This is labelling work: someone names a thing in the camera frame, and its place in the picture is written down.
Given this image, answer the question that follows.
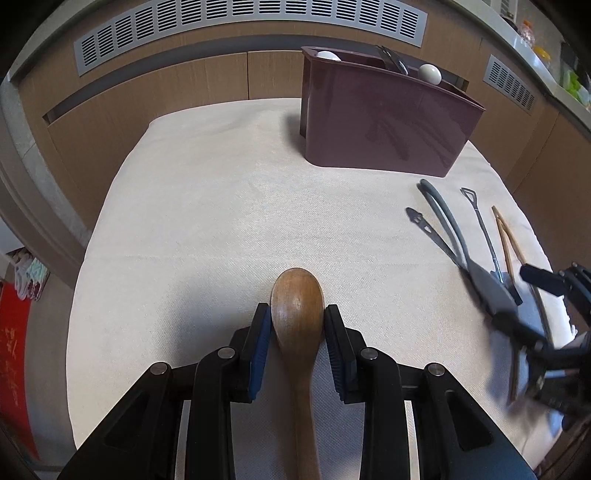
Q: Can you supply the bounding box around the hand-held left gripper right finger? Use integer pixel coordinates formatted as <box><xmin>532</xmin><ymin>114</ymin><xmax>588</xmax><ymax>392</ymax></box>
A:
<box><xmin>323</xmin><ymin>304</ymin><xmax>539</xmax><ymax>480</ymax></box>

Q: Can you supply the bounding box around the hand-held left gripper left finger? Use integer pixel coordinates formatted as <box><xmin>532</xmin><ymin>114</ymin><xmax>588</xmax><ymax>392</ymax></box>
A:
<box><xmin>55</xmin><ymin>302</ymin><xmax>274</xmax><ymax>480</ymax></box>

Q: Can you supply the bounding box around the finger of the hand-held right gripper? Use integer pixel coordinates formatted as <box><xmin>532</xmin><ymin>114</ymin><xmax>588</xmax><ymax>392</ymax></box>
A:
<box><xmin>492</xmin><ymin>311</ymin><xmax>591</xmax><ymax>370</ymax></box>
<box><xmin>521</xmin><ymin>263</ymin><xmax>591</xmax><ymax>319</ymax></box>

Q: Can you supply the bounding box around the wooden chopstick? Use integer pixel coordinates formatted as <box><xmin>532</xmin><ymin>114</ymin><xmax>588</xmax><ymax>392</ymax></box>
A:
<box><xmin>492</xmin><ymin>205</ymin><xmax>520</xmax><ymax>404</ymax></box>
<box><xmin>494</xmin><ymin>208</ymin><xmax>552</xmax><ymax>344</ymax></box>

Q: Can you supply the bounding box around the blue-grey plastic spoon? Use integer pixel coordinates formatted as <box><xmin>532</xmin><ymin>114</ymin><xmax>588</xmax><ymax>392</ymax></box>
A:
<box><xmin>418</xmin><ymin>179</ymin><xmax>520</xmax><ymax>317</ymax></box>

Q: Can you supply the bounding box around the brown wooden spoon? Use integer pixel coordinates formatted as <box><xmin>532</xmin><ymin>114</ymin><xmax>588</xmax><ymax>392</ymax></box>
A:
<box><xmin>270</xmin><ymin>267</ymin><xmax>325</xmax><ymax>480</ymax></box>

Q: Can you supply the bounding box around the shovel-shaped steel spoon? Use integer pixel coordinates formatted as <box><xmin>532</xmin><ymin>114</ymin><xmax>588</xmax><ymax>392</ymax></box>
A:
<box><xmin>460</xmin><ymin>187</ymin><xmax>522</xmax><ymax>305</ymax></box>

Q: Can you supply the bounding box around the steel spoon with slotted handle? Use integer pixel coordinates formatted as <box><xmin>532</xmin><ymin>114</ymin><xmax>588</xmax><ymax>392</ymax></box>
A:
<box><xmin>405</xmin><ymin>208</ymin><xmax>467</xmax><ymax>271</ymax></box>

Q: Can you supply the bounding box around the maroon plastic utensil holder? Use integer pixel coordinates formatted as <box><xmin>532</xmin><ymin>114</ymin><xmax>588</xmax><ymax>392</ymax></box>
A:
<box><xmin>300</xmin><ymin>45</ymin><xmax>486</xmax><ymax>178</ymax></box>

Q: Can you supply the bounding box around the slim black handled utensil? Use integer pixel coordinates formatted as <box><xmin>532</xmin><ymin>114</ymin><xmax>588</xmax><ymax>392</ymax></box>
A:
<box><xmin>387</xmin><ymin>50</ymin><xmax>410</xmax><ymax>76</ymax></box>

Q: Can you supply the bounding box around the white woven table cloth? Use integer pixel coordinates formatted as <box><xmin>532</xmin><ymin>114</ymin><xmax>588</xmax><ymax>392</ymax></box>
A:
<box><xmin>67</xmin><ymin>97</ymin><xmax>578</xmax><ymax>480</ymax></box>

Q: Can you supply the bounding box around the short grey vent grille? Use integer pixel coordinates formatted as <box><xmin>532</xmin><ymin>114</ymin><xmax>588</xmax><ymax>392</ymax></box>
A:
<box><xmin>484</xmin><ymin>54</ymin><xmax>537</xmax><ymax>112</ymax></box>

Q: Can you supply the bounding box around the pastel cloth pile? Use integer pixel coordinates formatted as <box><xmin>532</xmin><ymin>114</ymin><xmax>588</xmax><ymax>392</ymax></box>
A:
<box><xmin>7</xmin><ymin>249</ymin><xmax>51</xmax><ymax>303</ymax></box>

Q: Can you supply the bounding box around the red banner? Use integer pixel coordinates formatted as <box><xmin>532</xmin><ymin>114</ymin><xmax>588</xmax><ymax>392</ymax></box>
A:
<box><xmin>0</xmin><ymin>281</ymin><xmax>41</xmax><ymax>462</ymax></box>

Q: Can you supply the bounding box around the wooden cabinet front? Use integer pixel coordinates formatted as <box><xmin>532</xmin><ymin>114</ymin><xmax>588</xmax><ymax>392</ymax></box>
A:
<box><xmin>9</xmin><ymin>0</ymin><xmax>591</xmax><ymax>259</ymax></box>

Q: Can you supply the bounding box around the long grey vent grille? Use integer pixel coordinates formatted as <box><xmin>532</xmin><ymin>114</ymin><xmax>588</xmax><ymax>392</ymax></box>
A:
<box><xmin>74</xmin><ymin>0</ymin><xmax>428</xmax><ymax>77</ymax></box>

